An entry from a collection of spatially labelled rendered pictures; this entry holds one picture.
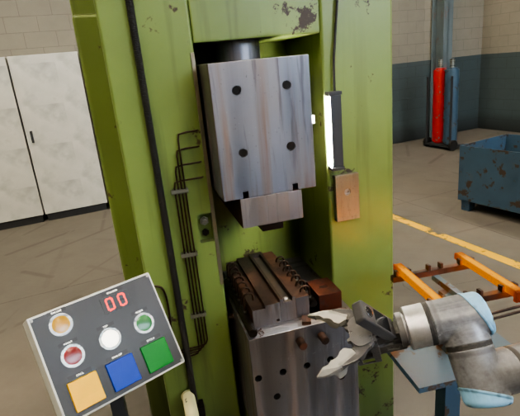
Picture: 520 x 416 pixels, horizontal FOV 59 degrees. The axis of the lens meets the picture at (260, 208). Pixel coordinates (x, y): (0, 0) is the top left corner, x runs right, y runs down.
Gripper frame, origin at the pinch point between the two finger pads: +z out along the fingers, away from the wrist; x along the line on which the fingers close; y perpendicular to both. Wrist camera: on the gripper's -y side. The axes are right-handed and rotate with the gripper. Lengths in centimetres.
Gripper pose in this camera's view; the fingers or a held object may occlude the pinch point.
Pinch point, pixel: (310, 343)
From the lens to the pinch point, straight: 103.8
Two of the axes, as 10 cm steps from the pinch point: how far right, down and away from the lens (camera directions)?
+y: 3.1, 7.0, 6.4
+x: -0.4, -6.6, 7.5
